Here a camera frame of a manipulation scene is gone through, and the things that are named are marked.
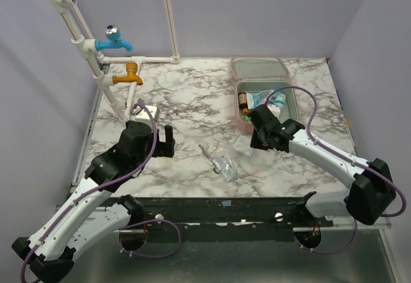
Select blue wipes packet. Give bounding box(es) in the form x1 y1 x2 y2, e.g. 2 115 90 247
247 89 274 109

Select green capped white bottle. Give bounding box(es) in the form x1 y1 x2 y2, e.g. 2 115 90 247
274 92 286 111

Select brown medicine bottle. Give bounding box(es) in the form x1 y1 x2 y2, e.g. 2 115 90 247
238 92 249 115

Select alcohol pad packets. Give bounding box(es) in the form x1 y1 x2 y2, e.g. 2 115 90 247
212 155 238 182

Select pink medicine kit case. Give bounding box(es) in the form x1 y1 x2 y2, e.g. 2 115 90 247
231 57 299 134

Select metal scissors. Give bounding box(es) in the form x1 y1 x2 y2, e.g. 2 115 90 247
198 144 222 175

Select clear bag teal pads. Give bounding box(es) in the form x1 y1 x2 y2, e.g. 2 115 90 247
232 135 254 157

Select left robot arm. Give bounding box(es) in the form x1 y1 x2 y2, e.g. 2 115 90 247
12 121 175 282

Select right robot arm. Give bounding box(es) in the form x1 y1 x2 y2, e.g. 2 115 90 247
247 105 396 227

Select orange faucet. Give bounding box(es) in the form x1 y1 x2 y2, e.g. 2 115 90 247
112 62 143 86

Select blue faucet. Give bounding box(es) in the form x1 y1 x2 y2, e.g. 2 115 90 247
95 24 133 51

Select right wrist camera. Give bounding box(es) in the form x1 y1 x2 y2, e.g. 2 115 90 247
266 101 281 118

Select white pvc pipe frame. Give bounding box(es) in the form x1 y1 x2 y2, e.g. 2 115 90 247
49 0 180 123

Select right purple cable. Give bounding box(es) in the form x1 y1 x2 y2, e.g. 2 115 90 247
265 85 407 254

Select purple cable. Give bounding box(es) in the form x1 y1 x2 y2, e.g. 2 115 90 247
19 101 182 282
265 85 407 254

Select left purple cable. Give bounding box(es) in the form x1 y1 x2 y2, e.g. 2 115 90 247
19 101 182 282

